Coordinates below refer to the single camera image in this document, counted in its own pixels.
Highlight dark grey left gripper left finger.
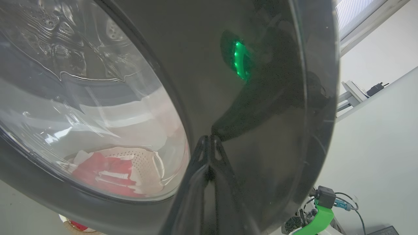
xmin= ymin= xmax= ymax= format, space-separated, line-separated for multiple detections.
xmin=160 ymin=135 xmax=209 ymax=235

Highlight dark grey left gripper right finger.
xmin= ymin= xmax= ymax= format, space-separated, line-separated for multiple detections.
xmin=204 ymin=135 xmax=258 ymax=235

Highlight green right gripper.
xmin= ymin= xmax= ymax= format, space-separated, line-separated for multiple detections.
xmin=282 ymin=199 xmax=335 ymax=235

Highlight washing machine door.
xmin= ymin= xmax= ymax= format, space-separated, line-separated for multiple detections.
xmin=0 ymin=0 xmax=340 ymax=235

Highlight cream perforated laundry basket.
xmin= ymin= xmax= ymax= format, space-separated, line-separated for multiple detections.
xmin=59 ymin=147 xmax=165 ymax=234

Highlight black flat device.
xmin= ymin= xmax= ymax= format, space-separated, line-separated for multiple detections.
xmin=366 ymin=225 xmax=399 ymax=235

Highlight white shelf structure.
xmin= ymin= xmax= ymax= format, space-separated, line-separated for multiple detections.
xmin=336 ymin=80 xmax=371 ymax=115

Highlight black adapter device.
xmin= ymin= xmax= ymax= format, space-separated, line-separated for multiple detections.
xmin=366 ymin=82 xmax=390 ymax=97

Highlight white window blinds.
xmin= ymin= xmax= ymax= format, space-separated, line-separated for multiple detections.
xmin=336 ymin=0 xmax=389 ymax=41

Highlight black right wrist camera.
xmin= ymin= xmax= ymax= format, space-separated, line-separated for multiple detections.
xmin=310 ymin=185 xmax=337 ymax=209

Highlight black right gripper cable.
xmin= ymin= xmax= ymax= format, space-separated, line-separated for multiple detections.
xmin=333 ymin=192 xmax=367 ymax=235

